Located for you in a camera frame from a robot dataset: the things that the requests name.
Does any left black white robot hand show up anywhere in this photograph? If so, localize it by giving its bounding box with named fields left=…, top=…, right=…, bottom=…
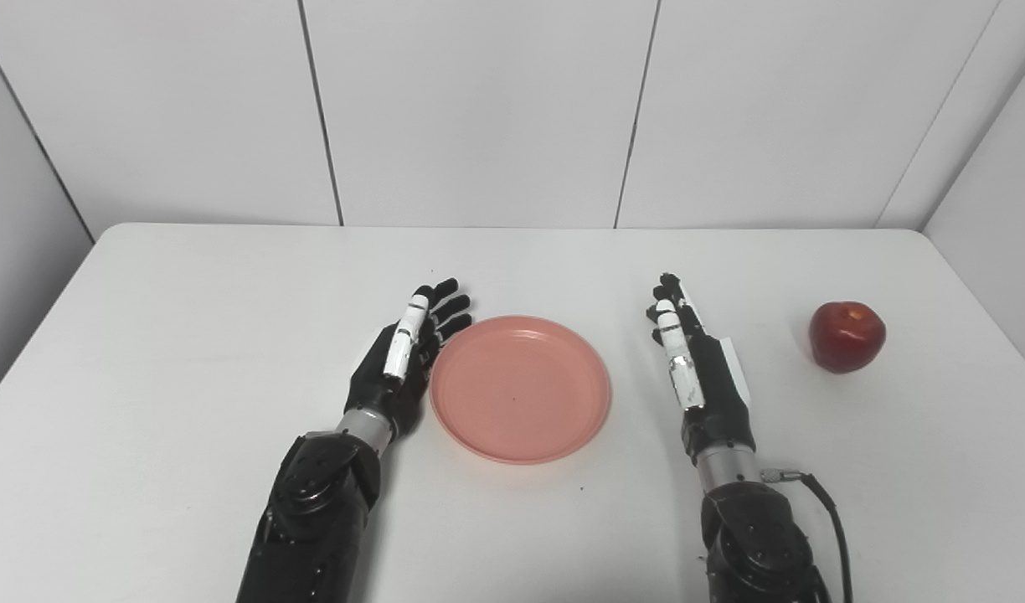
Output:
left=345, top=278, right=473, bottom=440

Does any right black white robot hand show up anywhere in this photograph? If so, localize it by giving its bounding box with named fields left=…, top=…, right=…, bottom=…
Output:
left=646, top=272, right=756, bottom=466

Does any pink round plate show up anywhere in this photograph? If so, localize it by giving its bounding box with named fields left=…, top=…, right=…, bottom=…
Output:
left=430, top=315, right=612, bottom=466

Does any red apple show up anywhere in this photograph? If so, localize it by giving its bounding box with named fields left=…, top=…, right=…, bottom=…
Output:
left=808, top=301, right=887, bottom=374

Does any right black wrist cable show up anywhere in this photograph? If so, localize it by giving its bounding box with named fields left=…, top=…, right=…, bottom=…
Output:
left=760, top=467, right=854, bottom=603

